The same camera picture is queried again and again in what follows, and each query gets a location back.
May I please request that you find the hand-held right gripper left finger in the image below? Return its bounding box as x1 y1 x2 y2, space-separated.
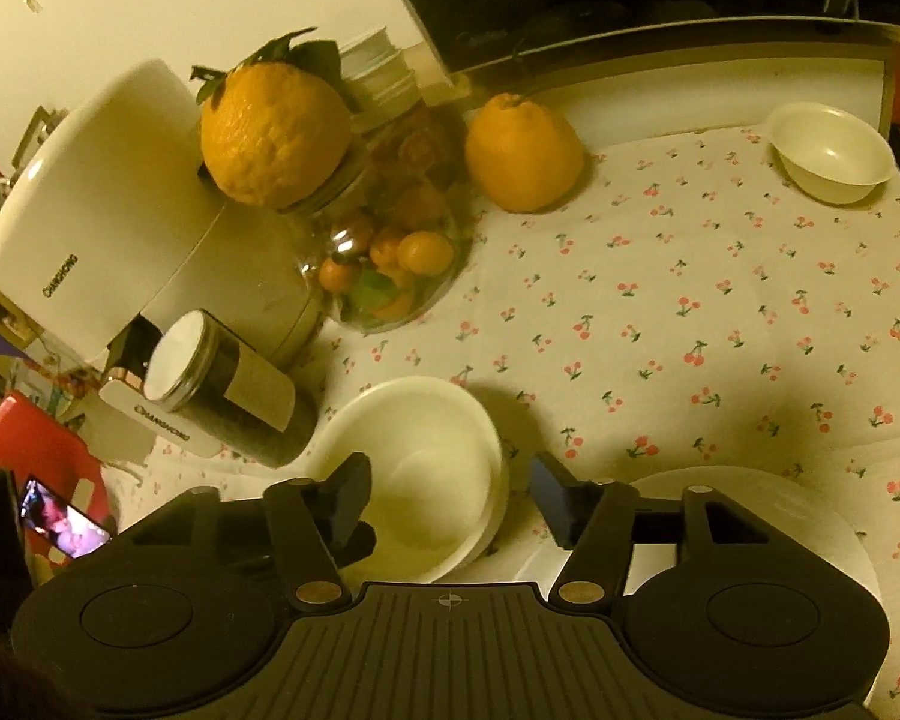
120 452 380 610

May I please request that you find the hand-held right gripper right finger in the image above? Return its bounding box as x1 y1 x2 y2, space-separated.
529 450 773 610

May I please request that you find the large cream bowl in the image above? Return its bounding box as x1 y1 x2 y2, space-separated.
450 450 513 578

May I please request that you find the white bowl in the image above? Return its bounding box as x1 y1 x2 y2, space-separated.
321 375 505 584

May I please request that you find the plain white plate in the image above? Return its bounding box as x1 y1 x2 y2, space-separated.
511 465 863 601

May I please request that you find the blue patterned plate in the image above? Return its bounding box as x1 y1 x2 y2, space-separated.
510 465 883 616

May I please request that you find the dark-filled jar with white lid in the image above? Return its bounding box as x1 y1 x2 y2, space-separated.
142 309 320 470

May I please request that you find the glass jar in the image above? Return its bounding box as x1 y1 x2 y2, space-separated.
285 101 478 335

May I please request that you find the pile of small oranges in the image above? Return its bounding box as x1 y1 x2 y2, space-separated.
319 127 455 320

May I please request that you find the cherry-print tablecloth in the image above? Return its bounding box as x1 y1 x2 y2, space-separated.
97 120 900 720

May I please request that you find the smartphone with lit screen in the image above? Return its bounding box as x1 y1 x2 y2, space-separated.
19 474 113 560

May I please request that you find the red plastic stool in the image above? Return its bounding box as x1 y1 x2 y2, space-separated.
0 390 110 541

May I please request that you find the large orange citrus with leaves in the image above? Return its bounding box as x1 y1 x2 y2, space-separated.
190 28 355 209

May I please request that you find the white kitchen appliance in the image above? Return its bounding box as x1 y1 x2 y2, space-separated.
0 58 328 463

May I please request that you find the stack of white cups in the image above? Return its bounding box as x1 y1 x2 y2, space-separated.
337 26 425 118

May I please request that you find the small cream bowl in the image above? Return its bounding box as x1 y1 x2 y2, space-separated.
763 103 898 205

